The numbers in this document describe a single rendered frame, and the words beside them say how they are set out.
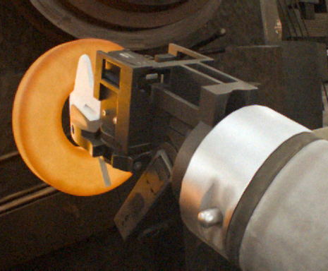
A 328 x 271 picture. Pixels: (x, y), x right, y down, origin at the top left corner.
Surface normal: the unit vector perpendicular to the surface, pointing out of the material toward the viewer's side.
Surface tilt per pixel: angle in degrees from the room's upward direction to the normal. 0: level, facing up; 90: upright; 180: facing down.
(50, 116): 89
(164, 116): 89
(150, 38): 90
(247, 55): 90
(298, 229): 63
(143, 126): 106
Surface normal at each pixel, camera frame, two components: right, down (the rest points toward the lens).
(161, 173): -0.83, 0.14
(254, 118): -0.08, -0.84
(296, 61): -0.07, 0.22
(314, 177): -0.35, -0.67
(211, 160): -0.61, -0.38
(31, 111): 0.60, 0.10
